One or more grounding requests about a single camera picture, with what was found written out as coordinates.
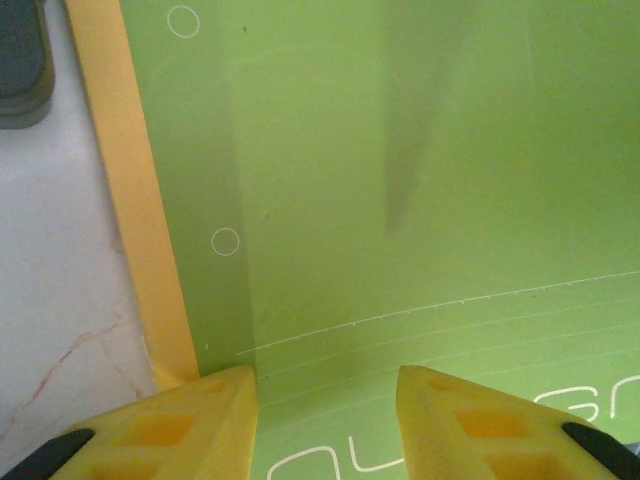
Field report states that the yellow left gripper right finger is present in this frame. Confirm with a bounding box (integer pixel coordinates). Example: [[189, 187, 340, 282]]
[[396, 364, 640, 480]]

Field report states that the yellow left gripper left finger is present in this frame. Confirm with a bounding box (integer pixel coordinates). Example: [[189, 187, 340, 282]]
[[0, 364, 260, 480]]

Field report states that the green notebook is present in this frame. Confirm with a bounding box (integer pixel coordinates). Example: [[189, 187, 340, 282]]
[[118, 0, 640, 480]]

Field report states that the navy blue backpack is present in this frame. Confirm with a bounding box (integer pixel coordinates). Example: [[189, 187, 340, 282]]
[[0, 0, 56, 131]]

